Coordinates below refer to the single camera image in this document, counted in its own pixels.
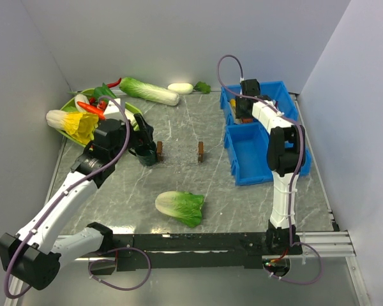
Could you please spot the green bok choy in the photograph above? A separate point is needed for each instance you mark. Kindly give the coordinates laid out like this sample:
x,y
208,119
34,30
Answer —
x,y
103,90

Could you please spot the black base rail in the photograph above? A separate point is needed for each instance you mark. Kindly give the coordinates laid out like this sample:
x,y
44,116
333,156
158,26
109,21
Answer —
x,y
199,250

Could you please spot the long green napa cabbage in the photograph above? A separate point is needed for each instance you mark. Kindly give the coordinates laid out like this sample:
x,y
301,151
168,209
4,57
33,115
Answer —
x,y
149,92

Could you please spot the aluminium frame rail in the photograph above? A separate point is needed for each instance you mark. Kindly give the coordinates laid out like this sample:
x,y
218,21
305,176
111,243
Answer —
x,y
320,244

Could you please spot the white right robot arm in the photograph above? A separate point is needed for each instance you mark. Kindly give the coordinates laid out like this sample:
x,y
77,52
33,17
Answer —
x,y
285,158

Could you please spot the green napa cabbage front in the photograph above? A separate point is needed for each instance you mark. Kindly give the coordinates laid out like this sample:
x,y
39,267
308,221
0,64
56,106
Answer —
x,y
184,207

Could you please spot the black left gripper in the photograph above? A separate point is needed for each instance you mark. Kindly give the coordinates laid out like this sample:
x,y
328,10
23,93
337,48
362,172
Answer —
x,y
145,130

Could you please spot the green radish leaf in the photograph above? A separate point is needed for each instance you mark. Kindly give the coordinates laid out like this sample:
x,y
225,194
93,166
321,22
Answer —
x,y
202,87

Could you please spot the light green tray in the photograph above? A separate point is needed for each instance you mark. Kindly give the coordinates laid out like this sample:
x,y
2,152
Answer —
x,y
70,107

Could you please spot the white radish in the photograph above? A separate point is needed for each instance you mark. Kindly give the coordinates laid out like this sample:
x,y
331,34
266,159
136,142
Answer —
x,y
181,88

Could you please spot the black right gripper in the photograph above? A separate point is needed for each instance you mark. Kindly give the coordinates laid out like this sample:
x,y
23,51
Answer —
x,y
239,113

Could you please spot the orange carrot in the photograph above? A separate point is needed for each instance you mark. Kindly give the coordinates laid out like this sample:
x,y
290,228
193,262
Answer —
x,y
91,109

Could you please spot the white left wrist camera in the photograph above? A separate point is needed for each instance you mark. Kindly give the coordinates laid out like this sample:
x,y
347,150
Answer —
x,y
112,112

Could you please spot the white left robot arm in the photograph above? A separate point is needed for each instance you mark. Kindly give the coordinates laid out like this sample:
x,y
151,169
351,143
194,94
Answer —
x,y
33,254

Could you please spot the clear acrylic holder brown ends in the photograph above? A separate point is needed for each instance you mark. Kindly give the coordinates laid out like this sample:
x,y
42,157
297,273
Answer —
x,y
179,148

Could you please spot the dark green mug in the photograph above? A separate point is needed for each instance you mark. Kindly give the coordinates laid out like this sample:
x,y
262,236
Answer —
x,y
146,154

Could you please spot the red chili pepper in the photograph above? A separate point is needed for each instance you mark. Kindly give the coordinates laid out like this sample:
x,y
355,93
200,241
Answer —
x,y
114,84

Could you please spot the yellow napa cabbage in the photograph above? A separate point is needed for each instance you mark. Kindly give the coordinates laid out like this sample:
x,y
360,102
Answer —
x,y
79,126

